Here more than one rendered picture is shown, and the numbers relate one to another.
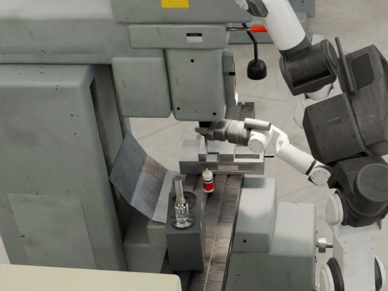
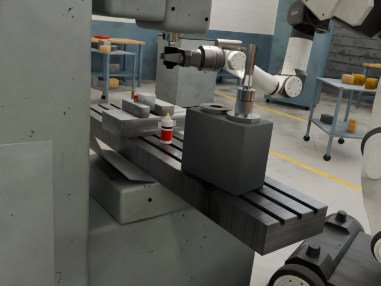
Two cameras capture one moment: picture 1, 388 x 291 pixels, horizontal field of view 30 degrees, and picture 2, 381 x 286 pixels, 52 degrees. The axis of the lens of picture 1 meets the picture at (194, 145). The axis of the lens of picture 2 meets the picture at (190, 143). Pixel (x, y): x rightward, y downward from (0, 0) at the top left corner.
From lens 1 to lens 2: 2.20 m
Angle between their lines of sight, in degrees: 49
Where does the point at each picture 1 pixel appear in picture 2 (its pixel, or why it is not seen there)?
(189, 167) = (131, 127)
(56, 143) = (33, 28)
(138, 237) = (93, 222)
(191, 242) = (265, 139)
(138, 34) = not seen: outside the picture
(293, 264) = not seen: hidden behind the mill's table
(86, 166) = (76, 76)
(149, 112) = (145, 8)
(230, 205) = not seen: hidden behind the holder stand
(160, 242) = (135, 213)
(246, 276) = (212, 235)
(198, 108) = (193, 11)
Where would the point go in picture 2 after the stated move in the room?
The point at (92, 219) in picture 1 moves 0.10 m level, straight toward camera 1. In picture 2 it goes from (64, 184) to (94, 194)
